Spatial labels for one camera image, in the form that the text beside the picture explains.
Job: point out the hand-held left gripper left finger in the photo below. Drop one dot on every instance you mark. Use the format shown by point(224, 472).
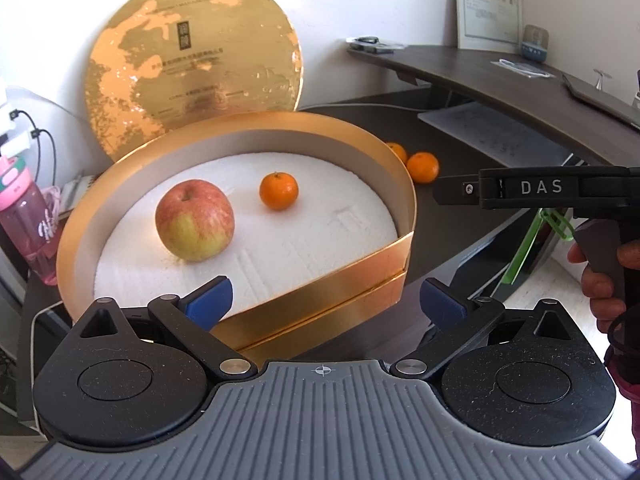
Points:
point(210, 304)

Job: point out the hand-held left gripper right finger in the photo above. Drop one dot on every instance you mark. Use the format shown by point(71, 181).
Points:
point(440, 306)

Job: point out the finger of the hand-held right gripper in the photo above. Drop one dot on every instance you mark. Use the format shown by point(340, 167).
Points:
point(455, 190)

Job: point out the orange mandarin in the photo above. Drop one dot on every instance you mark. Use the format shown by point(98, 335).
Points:
point(423, 167)
point(278, 191)
point(398, 152)

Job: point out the gold round gift box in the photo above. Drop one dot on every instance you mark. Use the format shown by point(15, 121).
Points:
point(325, 290)

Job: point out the gold round box lid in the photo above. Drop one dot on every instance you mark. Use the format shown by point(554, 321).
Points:
point(195, 60)

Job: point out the person's right forearm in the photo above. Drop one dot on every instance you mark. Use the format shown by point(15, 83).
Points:
point(631, 390)

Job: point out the person's right hand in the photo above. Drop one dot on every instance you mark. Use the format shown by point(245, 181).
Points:
point(602, 300)

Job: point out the grey flat tray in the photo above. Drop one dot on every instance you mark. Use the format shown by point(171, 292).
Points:
point(490, 127)

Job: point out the red yellow apple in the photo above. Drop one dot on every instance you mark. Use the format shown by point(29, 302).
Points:
point(195, 222)

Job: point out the dark laptop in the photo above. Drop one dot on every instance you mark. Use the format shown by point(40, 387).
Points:
point(600, 97)

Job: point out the small silver stand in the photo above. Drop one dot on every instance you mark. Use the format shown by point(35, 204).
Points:
point(601, 79)

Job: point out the white foam box liner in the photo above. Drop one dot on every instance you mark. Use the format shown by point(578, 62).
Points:
point(310, 245)

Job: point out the small desk calendar card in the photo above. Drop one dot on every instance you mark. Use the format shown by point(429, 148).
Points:
point(535, 44)

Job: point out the small clutter on glass dish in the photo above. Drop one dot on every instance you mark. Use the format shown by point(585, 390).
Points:
point(375, 44)

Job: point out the spiral notebook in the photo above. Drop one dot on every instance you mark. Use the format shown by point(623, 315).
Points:
point(75, 195)

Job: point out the framed certificate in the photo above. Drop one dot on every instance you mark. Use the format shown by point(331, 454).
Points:
point(487, 5)

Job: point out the pink water bottle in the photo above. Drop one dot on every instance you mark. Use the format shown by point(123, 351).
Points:
point(30, 225)

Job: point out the white charger plug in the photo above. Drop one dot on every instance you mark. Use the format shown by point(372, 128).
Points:
point(6, 119)
point(15, 146)

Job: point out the green plastic bracket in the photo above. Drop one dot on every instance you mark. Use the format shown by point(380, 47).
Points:
point(522, 250)

